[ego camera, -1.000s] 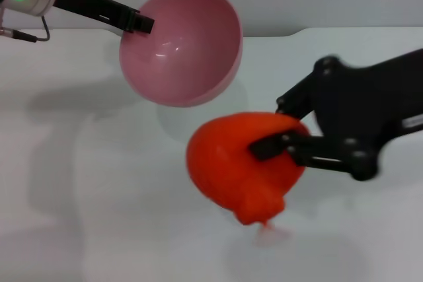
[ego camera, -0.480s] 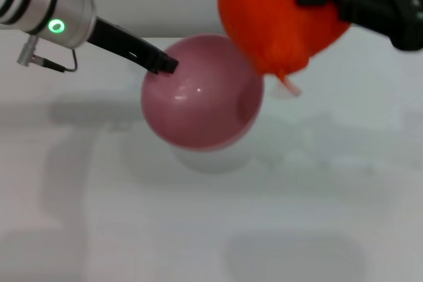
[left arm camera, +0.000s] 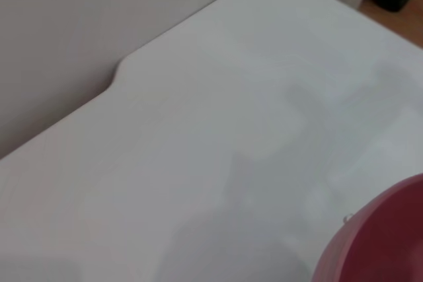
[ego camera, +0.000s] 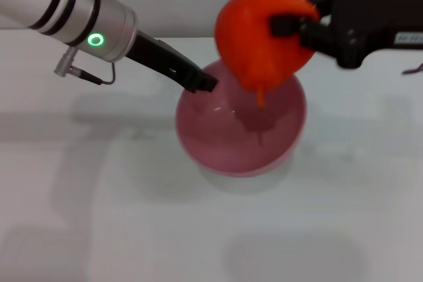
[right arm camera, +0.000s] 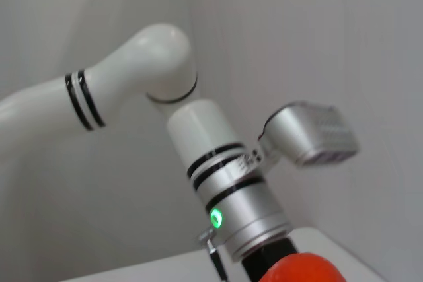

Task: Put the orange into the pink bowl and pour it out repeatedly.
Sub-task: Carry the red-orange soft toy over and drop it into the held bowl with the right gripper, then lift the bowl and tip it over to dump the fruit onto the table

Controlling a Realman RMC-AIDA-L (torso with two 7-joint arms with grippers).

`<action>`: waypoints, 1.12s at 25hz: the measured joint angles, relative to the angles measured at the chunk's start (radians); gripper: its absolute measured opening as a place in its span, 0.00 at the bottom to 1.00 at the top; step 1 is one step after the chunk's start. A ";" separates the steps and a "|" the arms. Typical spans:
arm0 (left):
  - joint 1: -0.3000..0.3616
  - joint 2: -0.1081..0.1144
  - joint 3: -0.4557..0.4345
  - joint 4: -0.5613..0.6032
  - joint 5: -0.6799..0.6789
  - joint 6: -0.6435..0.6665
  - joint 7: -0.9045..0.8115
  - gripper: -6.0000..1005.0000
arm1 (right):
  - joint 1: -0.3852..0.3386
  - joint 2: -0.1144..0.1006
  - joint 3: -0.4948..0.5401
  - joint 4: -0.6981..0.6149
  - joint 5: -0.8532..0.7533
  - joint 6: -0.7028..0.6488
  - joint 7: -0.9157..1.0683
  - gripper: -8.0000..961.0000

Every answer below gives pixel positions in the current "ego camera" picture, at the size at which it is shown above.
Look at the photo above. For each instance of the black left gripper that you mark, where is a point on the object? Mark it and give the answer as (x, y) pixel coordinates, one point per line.
(162, 57)

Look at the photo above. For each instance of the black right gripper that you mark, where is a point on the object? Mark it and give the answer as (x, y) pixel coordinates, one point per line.
(373, 18)

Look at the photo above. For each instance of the orange toy fruit with stem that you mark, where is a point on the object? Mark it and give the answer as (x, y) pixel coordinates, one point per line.
(254, 41)

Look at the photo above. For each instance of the pink plastic bowl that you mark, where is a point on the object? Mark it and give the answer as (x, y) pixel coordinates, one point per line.
(231, 143)

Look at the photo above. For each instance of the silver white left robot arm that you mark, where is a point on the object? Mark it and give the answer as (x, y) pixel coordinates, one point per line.
(66, 8)

